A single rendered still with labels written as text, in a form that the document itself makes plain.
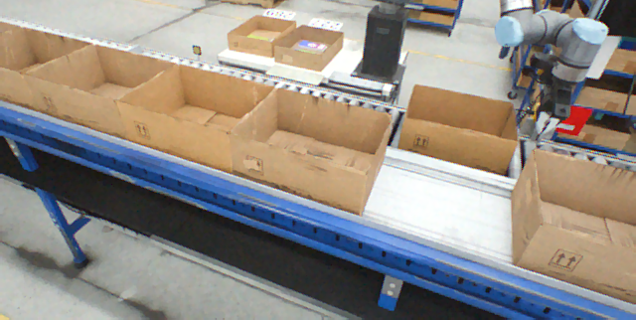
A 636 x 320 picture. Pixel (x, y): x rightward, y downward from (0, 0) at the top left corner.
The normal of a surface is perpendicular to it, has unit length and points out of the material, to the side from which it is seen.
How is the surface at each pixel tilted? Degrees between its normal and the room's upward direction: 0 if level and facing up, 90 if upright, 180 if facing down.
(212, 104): 89
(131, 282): 0
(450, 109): 89
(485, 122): 89
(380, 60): 90
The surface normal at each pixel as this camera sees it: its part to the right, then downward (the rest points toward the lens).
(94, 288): 0.04, -0.80
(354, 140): -0.37, 0.53
